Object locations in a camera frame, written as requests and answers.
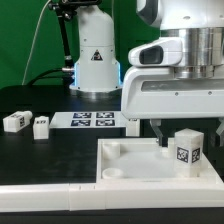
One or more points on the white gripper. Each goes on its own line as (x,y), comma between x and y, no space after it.
(154,93)

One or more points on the white square table top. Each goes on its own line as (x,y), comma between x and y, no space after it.
(142,159)

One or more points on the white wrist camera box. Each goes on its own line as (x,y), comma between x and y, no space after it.
(165,51)

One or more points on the white L-shaped obstacle fence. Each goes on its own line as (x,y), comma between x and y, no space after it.
(73,197)

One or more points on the black camera stand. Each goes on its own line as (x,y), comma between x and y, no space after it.
(65,11)

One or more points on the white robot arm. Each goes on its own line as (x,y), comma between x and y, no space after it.
(179,75)

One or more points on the white tag sheet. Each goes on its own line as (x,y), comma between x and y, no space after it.
(101,119)

